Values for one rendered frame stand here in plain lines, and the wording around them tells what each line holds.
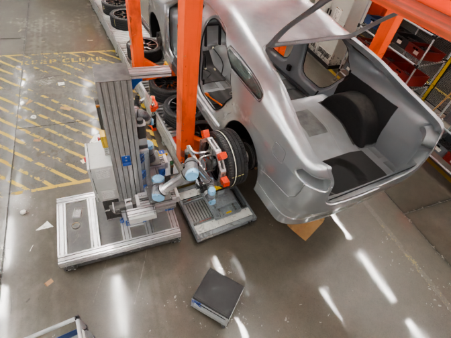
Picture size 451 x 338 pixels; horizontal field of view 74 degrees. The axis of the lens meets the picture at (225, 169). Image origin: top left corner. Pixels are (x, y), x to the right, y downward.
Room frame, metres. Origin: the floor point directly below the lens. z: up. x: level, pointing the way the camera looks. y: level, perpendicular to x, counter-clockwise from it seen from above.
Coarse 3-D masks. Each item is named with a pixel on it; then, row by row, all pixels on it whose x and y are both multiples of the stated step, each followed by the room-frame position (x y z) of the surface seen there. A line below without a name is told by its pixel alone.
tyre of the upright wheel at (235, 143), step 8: (224, 128) 2.66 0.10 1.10; (216, 136) 2.43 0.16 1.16; (232, 136) 2.45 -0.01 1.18; (224, 144) 2.32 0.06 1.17; (232, 144) 2.35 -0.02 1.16; (240, 144) 2.38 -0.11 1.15; (240, 152) 2.30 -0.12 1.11; (232, 160) 2.20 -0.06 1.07; (240, 160) 2.25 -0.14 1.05; (232, 168) 2.16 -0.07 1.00; (240, 168) 2.20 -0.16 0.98; (232, 176) 2.13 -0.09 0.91; (240, 176) 2.19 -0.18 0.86; (232, 184) 2.15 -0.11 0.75
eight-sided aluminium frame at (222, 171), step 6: (210, 138) 2.42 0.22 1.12; (204, 144) 2.54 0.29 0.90; (210, 144) 2.35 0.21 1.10; (216, 144) 2.35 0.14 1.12; (204, 150) 2.55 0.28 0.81; (216, 150) 2.25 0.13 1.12; (216, 156) 2.22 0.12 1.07; (222, 162) 2.19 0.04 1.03; (222, 168) 2.15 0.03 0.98; (210, 174) 2.36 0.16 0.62; (222, 174) 2.16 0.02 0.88; (216, 180) 2.26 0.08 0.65
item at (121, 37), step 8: (96, 0) 7.65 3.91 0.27; (96, 8) 7.12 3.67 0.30; (104, 16) 6.83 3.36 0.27; (104, 24) 6.45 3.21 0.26; (144, 24) 6.68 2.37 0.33; (112, 32) 6.13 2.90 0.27; (120, 32) 6.22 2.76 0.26; (128, 32) 6.31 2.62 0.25; (144, 32) 6.44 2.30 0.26; (112, 40) 5.87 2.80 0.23; (120, 40) 5.89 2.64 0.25; (128, 40) 5.92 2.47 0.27
